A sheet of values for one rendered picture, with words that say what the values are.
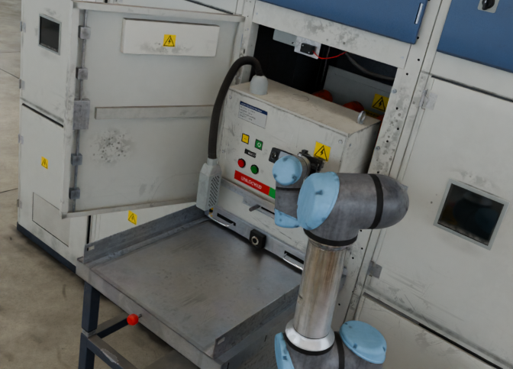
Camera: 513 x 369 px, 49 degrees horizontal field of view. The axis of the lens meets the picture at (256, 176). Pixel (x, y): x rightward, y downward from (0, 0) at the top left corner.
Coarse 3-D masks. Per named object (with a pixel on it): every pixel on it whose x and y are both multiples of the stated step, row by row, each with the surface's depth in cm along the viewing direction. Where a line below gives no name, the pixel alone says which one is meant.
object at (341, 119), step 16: (272, 80) 211; (256, 96) 191; (272, 96) 195; (288, 96) 197; (304, 96) 200; (304, 112) 185; (320, 112) 187; (336, 112) 189; (352, 112) 192; (336, 128) 175; (352, 128) 178; (368, 128) 183; (352, 144) 178; (368, 144) 188; (352, 160) 183; (368, 160) 194
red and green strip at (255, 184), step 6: (234, 174) 206; (240, 174) 205; (240, 180) 205; (246, 180) 204; (252, 180) 202; (252, 186) 203; (258, 186) 201; (264, 186) 199; (264, 192) 200; (270, 192) 198
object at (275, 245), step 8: (224, 216) 214; (232, 216) 212; (240, 224) 210; (248, 224) 208; (240, 232) 211; (248, 232) 209; (264, 232) 204; (272, 240) 202; (280, 240) 201; (272, 248) 203; (280, 248) 201; (288, 248) 199; (296, 248) 198; (280, 256) 202; (288, 256) 200; (296, 256) 197; (304, 256) 195; (296, 264) 198
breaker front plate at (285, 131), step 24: (240, 96) 195; (240, 120) 198; (288, 120) 185; (240, 144) 201; (264, 144) 194; (288, 144) 188; (312, 144) 182; (336, 144) 176; (240, 168) 204; (264, 168) 197; (336, 168) 178; (240, 216) 210; (264, 216) 203; (288, 240) 199
